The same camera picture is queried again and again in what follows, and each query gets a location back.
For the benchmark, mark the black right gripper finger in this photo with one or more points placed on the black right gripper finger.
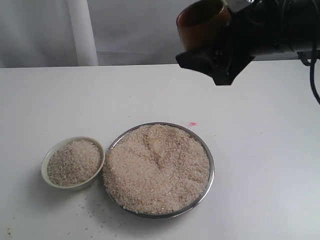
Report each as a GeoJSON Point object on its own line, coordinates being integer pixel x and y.
{"type": "Point", "coordinates": [199, 60]}

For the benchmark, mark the brown wooden cup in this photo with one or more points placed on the brown wooden cup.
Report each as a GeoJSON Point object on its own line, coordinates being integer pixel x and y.
{"type": "Point", "coordinates": [202, 23]}

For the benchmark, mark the rice in steel pan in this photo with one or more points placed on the rice in steel pan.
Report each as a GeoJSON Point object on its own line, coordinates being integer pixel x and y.
{"type": "Point", "coordinates": [155, 175]}

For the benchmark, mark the white backdrop curtain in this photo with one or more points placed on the white backdrop curtain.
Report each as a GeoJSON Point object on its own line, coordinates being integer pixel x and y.
{"type": "Point", "coordinates": [67, 33]}

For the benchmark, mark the steel rice pan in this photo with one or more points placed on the steel rice pan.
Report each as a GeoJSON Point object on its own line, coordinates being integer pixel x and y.
{"type": "Point", "coordinates": [212, 170]}

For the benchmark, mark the rice in cream bowl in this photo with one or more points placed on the rice in cream bowl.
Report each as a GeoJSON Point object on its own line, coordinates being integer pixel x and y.
{"type": "Point", "coordinates": [74, 163]}

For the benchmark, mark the cream ceramic bowl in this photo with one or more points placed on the cream ceramic bowl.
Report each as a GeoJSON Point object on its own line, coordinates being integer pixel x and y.
{"type": "Point", "coordinates": [61, 144]}

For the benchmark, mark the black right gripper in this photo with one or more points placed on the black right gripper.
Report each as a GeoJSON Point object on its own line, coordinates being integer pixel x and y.
{"type": "Point", "coordinates": [266, 27]}

